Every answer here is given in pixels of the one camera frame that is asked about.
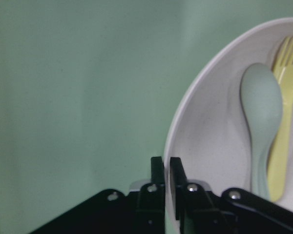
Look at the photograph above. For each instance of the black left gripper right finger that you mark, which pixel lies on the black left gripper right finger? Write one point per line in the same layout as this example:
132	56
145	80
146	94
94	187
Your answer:
236	211

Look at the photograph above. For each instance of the yellow plastic fork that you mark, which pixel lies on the yellow plastic fork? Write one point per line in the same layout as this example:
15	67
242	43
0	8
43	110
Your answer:
278	159

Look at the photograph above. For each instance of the white round plate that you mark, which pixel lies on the white round plate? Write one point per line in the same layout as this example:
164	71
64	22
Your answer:
209	132

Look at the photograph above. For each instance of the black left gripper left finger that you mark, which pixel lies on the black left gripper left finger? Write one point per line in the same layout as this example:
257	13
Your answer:
142	211

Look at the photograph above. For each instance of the light green rectangular tray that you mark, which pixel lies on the light green rectangular tray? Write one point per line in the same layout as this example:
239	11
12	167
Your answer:
88	89

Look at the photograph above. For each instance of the light green plastic spoon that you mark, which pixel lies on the light green plastic spoon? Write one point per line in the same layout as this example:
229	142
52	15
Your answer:
261	101

